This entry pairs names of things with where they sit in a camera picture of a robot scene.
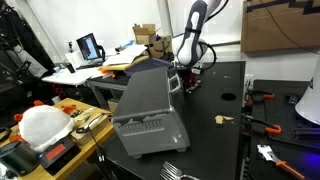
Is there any grey toaster oven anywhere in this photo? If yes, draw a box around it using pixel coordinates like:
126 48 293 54
111 67 191 158

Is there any orange handled clamp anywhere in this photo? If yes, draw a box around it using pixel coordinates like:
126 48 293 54
247 90 275 102
242 114 282 135

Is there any silver fork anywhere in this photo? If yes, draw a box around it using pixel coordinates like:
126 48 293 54
160 161 200 180

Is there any large cardboard sheet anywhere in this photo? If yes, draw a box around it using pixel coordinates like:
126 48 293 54
241 0 320 52

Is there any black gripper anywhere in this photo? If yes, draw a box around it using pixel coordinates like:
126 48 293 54
181 69 202 94

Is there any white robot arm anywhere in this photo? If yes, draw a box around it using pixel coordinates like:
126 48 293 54
174 0 229 93

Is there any cardboard box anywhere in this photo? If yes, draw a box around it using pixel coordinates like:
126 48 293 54
132 24 172 59

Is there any orange handled tool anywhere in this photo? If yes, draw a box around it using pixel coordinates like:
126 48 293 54
257 144 306 180

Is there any open laptop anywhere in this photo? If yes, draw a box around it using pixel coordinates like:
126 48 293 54
76 33 105 69

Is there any wooden side table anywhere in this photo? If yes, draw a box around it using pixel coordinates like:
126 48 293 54
0 98 113 180

